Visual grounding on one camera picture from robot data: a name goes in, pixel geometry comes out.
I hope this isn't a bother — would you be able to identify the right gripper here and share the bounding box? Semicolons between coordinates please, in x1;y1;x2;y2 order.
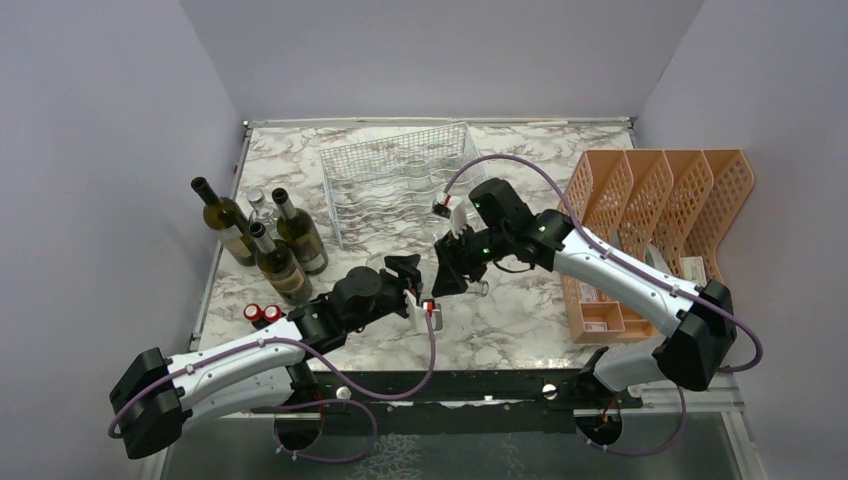
433;221;512;296

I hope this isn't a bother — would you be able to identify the green wine bottle back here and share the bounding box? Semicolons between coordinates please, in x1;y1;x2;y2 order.
191;177;257;266

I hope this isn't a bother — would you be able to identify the green wine bottle middle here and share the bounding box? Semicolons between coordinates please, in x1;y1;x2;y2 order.
272;187;329;275

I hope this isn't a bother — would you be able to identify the red capped small bottle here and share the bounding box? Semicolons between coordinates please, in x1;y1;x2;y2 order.
243;303;265;328

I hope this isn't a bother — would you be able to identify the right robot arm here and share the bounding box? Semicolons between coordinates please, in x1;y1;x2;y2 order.
432;178;736;407

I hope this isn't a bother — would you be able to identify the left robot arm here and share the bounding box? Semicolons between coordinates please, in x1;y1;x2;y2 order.
108;255;441;459

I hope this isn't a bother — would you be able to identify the green wine bottle front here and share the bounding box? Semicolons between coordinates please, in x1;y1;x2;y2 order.
248;222;313;306

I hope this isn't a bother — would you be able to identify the green wine bottle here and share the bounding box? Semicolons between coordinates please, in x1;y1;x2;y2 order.
191;177;257;266
272;187;329;275
248;222;313;306

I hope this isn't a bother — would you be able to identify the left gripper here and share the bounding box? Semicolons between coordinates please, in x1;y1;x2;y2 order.
345;255;424;334

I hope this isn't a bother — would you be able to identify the white wire wine rack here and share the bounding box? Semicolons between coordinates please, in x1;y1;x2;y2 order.
319;123;487;248

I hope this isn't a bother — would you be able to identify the orange plastic file organizer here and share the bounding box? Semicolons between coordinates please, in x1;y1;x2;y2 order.
553;148;757;345

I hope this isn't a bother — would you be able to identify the black front mounting rail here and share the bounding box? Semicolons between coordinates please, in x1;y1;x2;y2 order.
231;367;743;439

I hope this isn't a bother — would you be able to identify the white label card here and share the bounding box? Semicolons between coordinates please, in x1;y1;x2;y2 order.
680;256;708;288

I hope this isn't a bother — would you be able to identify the clear bottle silver cap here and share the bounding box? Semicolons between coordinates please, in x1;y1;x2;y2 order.
246;188;280;232

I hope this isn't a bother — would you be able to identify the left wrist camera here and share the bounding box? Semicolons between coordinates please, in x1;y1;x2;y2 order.
404;290;443;334

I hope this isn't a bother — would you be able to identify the clear glass bottle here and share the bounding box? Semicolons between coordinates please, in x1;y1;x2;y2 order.
366;251;490;298

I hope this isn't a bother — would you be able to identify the blue white tape dispenser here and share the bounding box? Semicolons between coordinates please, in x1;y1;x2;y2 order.
645;244;672;275

